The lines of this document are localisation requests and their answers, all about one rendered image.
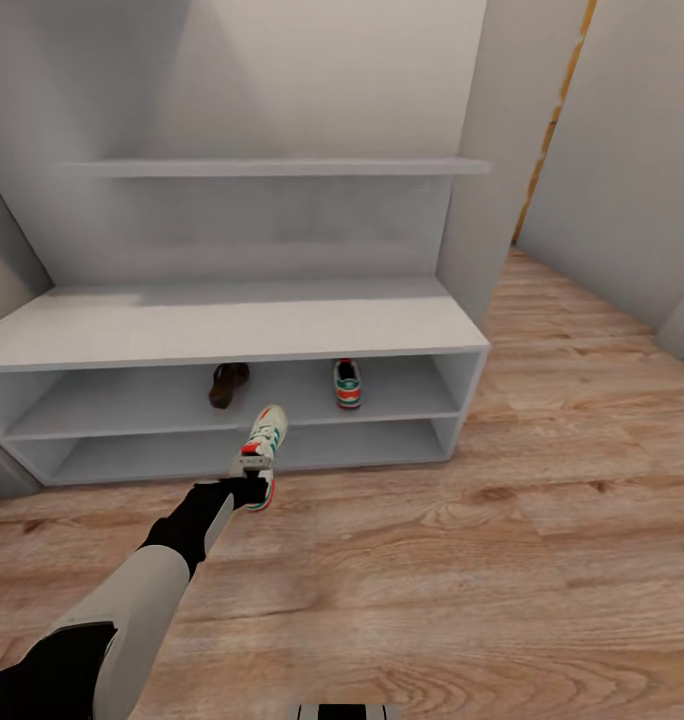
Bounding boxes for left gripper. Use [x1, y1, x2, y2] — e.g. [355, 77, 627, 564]
[222, 477, 267, 510]

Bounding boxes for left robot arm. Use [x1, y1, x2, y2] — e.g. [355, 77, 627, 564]
[0, 455, 274, 720]

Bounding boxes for sandal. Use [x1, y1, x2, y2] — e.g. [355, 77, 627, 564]
[209, 361, 249, 410]

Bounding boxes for gym shoe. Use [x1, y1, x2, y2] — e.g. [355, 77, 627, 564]
[332, 357, 361, 409]
[239, 404, 287, 512]

